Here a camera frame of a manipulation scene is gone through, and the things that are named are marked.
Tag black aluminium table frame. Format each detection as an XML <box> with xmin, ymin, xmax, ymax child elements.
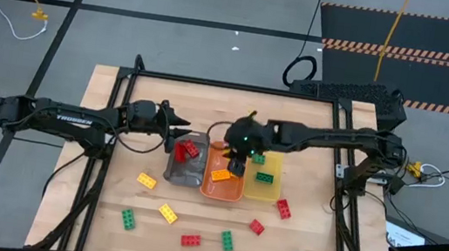
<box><xmin>30</xmin><ymin>43</ymin><xmax>423</xmax><ymax>251</ymax></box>

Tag orange plastic bin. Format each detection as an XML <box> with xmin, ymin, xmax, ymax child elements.
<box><xmin>198</xmin><ymin>138</ymin><xmax>252</xmax><ymax>205</ymax></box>

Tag silver mounting plate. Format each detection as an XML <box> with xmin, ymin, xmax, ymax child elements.
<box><xmin>333</xmin><ymin>162</ymin><xmax>353</xmax><ymax>181</ymax></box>

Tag black base cable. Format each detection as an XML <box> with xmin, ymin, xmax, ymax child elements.
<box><xmin>40</xmin><ymin>145</ymin><xmax>90</xmax><ymax>204</ymax></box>
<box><xmin>328</xmin><ymin>187</ymin><xmax>357</xmax><ymax>215</ymax></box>

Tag gray plastic bin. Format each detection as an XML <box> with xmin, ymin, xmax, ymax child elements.
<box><xmin>161</xmin><ymin>126</ymin><xmax>213</xmax><ymax>190</ymax></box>

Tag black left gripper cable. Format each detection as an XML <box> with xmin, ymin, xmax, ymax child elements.
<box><xmin>109</xmin><ymin>122</ymin><xmax>170</xmax><ymax>158</ymax></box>

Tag black perforated box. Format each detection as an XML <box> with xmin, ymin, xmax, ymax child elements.
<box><xmin>284</xmin><ymin>71</ymin><xmax>412</xmax><ymax>141</ymax></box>

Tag black right base cable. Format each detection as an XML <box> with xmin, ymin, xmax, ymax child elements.
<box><xmin>328</xmin><ymin>187</ymin><xmax>357</xmax><ymax>215</ymax></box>

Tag yellow plastic bin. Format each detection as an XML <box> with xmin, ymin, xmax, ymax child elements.
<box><xmin>241</xmin><ymin>146</ymin><xmax>287</xmax><ymax>205</ymax></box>

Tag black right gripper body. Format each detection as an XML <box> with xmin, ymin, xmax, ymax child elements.
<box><xmin>221</xmin><ymin>111</ymin><xmax>280</xmax><ymax>160</ymax></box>

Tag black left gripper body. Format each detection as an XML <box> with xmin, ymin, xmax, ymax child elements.
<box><xmin>119</xmin><ymin>96</ymin><xmax>173</xmax><ymax>140</ymax></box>

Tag black coiled floor cable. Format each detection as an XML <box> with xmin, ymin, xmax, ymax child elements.
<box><xmin>280</xmin><ymin>0</ymin><xmax>328</xmax><ymax>92</ymax></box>

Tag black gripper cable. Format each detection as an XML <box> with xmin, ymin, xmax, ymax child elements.
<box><xmin>109</xmin><ymin>122</ymin><xmax>170</xmax><ymax>158</ymax></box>
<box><xmin>203</xmin><ymin>118</ymin><xmax>237</xmax><ymax>152</ymax></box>

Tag yellow cable connector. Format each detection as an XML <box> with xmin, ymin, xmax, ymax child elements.
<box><xmin>405</xmin><ymin>159</ymin><xmax>424</xmax><ymax>177</ymax></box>
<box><xmin>30</xmin><ymin>8</ymin><xmax>51</xmax><ymax>23</ymax></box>

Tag long yellow toy brick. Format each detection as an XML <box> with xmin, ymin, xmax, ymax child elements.
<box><xmin>135</xmin><ymin>171</ymin><xmax>159</xmax><ymax>191</ymax></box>
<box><xmin>155</xmin><ymin>202</ymin><xmax>180</xmax><ymax>227</ymax></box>
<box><xmin>210</xmin><ymin>167</ymin><xmax>233</xmax><ymax>185</ymax></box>

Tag long green toy brick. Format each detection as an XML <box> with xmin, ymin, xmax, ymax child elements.
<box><xmin>254</xmin><ymin>172</ymin><xmax>276</xmax><ymax>185</ymax></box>
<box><xmin>119</xmin><ymin>207</ymin><xmax>139</xmax><ymax>233</ymax></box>
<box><xmin>218</xmin><ymin>229</ymin><xmax>238</xmax><ymax>251</ymax></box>

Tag small red toy brick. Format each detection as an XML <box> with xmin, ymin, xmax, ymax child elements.
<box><xmin>247</xmin><ymin>217</ymin><xmax>268</xmax><ymax>238</ymax></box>

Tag black hazard-striped floor mat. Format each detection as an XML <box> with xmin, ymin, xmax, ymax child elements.
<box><xmin>315</xmin><ymin>0</ymin><xmax>449</xmax><ymax>62</ymax></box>
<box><xmin>315</xmin><ymin>44</ymin><xmax>449</xmax><ymax>117</ymax></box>

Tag black left base cable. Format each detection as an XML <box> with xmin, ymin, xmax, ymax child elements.
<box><xmin>40</xmin><ymin>145</ymin><xmax>90</xmax><ymax>204</ymax></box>

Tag long red toy brick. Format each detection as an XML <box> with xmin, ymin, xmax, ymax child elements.
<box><xmin>172</xmin><ymin>139</ymin><xmax>190</xmax><ymax>164</ymax></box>
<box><xmin>274</xmin><ymin>197</ymin><xmax>294</xmax><ymax>221</ymax></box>
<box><xmin>179</xmin><ymin>232</ymin><xmax>203</xmax><ymax>250</ymax></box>
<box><xmin>181</xmin><ymin>139</ymin><xmax>203</xmax><ymax>159</ymax></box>

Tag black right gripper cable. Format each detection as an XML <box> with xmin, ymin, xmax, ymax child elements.
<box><xmin>203</xmin><ymin>118</ymin><xmax>237</xmax><ymax>152</ymax></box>

